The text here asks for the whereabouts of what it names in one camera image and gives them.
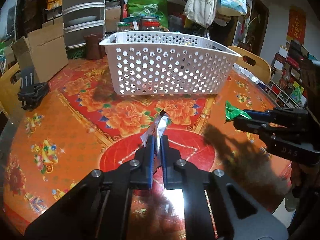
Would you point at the grey tiered dish rack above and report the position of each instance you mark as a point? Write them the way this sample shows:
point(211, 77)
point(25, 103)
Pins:
point(82, 18)

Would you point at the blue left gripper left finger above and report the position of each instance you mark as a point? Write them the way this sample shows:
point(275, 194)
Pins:
point(141, 175)

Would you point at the brown ceramic mug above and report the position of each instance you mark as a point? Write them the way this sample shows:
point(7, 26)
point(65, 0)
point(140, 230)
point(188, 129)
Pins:
point(94, 51)

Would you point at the green lid glass jar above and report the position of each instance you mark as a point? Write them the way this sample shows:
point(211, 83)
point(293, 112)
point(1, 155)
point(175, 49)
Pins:
point(123, 26)

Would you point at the left wooden chair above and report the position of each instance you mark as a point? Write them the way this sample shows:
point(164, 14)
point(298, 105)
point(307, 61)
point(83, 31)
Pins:
point(10, 105)

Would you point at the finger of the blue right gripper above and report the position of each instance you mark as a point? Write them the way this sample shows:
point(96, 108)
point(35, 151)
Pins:
point(256, 125)
point(260, 115)

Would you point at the white perforated plastic basket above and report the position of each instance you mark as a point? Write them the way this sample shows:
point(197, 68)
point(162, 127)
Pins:
point(158, 62)

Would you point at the green shopping bag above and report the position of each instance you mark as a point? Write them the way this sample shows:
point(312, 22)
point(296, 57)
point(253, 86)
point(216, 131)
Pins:
point(156, 8)

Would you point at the black phone stand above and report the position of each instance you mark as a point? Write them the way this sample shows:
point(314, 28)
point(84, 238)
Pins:
point(31, 93)

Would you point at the red lid pickle jar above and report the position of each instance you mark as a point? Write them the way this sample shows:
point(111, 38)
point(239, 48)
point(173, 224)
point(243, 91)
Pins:
point(149, 24)

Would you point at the white shelf with boxes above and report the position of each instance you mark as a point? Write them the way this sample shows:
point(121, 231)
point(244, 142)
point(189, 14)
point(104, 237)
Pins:
point(295, 76)

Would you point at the green snack packet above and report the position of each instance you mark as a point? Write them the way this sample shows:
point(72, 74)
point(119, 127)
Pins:
point(232, 112)

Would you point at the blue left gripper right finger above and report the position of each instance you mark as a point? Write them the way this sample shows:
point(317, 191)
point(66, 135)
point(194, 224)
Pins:
point(172, 165)

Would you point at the cardboard box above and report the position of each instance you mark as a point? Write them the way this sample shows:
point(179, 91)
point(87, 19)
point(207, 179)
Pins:
point(44, 50)

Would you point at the red floral tablecloth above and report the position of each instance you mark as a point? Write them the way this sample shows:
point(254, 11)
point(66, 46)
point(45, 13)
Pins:
point(82, 124)

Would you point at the red wall hanging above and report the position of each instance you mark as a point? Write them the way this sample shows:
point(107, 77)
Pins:
point(297, 25)

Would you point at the wooden chair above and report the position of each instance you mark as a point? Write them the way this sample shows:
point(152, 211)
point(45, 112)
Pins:
point(254, 64)
point(10, 105)

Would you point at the right wooden chair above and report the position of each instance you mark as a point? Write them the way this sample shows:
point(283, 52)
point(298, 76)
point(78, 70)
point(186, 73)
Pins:
point(254, 64)

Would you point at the beige canvas tote bag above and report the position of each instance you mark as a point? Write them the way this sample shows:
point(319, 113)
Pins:
point(201, 12)

